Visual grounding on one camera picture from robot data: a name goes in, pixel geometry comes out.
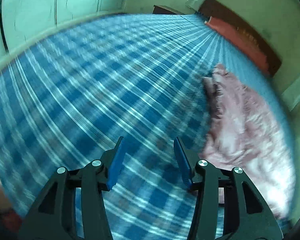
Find pink quilted down jacket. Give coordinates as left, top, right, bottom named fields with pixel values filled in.
left=198, top=64, right=296, bottom=219

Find orange red pillow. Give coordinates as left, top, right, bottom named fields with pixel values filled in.
left=205, top=16, right=270, bottom=74

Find frosted glass wardrobe doors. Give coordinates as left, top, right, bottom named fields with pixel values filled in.
left=0, top=0, right=124, bottom=60

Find green curtain right side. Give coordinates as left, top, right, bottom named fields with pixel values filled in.
left=282, top=76, right=300, bottom=111

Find dark wooden nightstand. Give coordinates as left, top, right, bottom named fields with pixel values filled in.
left=153, top=5, right=183, bottom=15

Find blue plaid bed sheet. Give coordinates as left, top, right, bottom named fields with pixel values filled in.
left=0, top=14, right=294, bottom=239

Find dark wooden headboard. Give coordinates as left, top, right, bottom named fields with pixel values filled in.
left=199, top=0, right=282, bottom=76

